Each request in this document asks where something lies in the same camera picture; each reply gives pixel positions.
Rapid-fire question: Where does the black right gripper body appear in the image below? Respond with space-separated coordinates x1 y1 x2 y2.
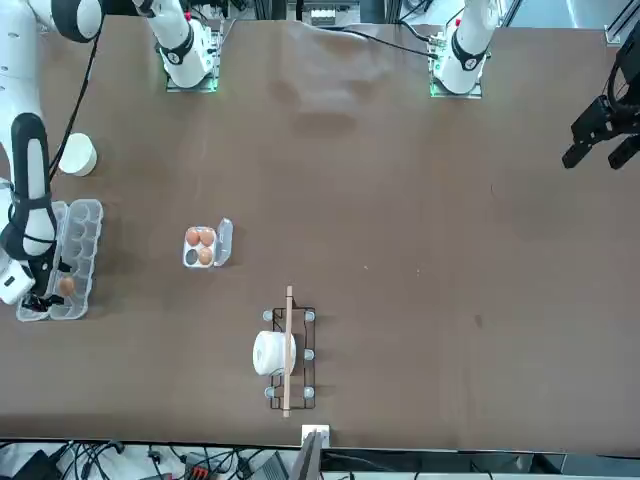
27 254 56 301

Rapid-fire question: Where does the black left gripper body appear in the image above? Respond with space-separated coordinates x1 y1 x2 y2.
602 34 640 135

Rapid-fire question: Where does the clear twelve-slot egg tray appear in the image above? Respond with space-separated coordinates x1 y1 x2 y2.
16 198 105 322

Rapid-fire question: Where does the clear four-slot egg tray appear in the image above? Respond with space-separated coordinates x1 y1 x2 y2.
181 216 235 271

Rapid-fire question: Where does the white round bowl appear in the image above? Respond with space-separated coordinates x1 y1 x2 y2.
57 132 98 177

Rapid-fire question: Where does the black box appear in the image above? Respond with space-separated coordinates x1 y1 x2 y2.
7 448 51 480

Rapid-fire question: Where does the red black connector block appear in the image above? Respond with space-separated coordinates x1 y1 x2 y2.
183 451 212 480

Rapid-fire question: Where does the grey power brick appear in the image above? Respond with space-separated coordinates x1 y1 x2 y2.
252 449 290 480

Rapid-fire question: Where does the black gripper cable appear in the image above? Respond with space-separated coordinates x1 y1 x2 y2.
47 19 104 184

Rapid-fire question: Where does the black table cable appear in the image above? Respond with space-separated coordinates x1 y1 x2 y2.
319 27 441 59

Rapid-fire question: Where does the black wire cup rack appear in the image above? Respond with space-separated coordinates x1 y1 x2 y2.
262 297 317 412

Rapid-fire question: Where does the white post bracket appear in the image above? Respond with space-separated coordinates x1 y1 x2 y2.
301 424 332 449

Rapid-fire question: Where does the aluminium camera post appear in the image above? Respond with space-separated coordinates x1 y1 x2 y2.
294 430 324 480

